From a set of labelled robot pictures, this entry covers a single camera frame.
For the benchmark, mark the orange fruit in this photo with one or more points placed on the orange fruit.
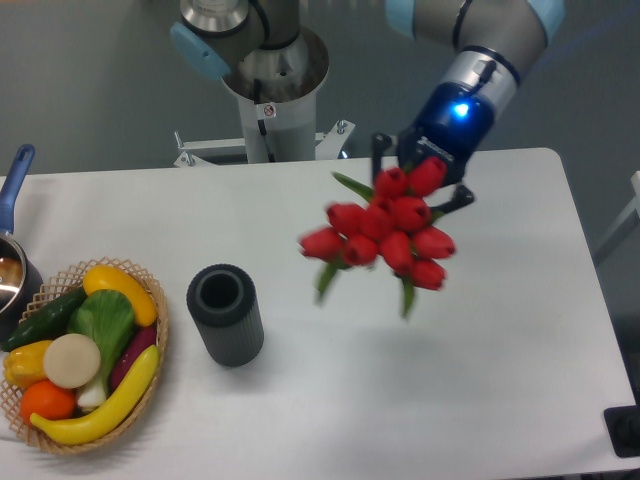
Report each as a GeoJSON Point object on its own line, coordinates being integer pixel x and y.
{"type": "Point", "coordinates": [47, 400]}

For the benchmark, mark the purple sweet potato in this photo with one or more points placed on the purple sweet potato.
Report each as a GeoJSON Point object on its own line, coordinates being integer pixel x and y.
{"type": "Point", "coordinates": [144, 338]}

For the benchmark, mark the beige round disc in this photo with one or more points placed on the beige round disc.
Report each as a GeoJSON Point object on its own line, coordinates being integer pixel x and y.
{"type": "Point", "coordinates": [71, 361]}

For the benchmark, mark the blue handled steel saucepan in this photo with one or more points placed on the blue handled steel saucepan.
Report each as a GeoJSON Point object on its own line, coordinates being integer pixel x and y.
{"type": "Point", "coordinates": [20, 280]}

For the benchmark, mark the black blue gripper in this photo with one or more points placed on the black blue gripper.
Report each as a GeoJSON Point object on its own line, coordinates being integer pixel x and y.
{"type": "Point", "coordinates": [450, 126]}

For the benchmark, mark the yellow banana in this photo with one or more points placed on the yellow banana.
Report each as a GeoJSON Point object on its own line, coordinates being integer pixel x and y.
{"type": "Point", "coordinates": [112, 412]}

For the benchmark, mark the green bok choy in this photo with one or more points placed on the green bok choy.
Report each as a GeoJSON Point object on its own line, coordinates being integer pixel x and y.
{"type": "Point", "coordinates": [107, 318]}

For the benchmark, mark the red tulip bouquet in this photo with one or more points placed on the red tulip bouquet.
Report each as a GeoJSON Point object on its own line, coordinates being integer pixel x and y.
{"type": "Point", "coordinates": [394, 224]}

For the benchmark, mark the yellow bell pepper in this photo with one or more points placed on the yellow bell pepper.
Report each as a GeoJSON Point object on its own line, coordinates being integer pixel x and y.
{"type": "Point", "coordinates": [24, 366]}

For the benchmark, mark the white frame at right edge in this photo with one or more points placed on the white frame at right edge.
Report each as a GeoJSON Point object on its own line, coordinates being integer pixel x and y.
{"type": "Point", "coordinates": [621, 227]}

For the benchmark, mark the dark grey ribbed vase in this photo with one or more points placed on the dark grey ribbed vase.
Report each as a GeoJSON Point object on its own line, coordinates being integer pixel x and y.
{"type": "Point", "coordinates": [222, 300]}

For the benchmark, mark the white metal base frame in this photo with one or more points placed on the white metal base frame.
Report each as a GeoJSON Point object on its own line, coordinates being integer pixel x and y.
{"type": "Point", "coordinates": [328, 145]}

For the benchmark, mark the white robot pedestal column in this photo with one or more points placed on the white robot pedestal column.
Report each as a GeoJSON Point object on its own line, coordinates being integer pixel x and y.
{"type": "Point", "coordinates": [279, 132]}

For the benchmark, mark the green cucumber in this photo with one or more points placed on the green cucumber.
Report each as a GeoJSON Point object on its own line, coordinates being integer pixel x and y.
{"type": "Point", "coordinates": [47, 323]}

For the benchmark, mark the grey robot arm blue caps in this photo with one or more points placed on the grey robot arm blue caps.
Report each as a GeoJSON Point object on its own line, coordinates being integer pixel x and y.
{"type": "Point", "coordinates": [274, 66]}

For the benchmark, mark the yellow squash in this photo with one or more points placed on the yellow squash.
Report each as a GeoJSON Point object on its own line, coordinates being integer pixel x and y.
{"type": "Point", "coordinates": [106, 277]}

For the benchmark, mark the black clamp at table corner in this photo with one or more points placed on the black clamp at table corner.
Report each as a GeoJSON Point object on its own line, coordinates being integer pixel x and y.
{"type": "Point", "coordinates": [623, 427]}

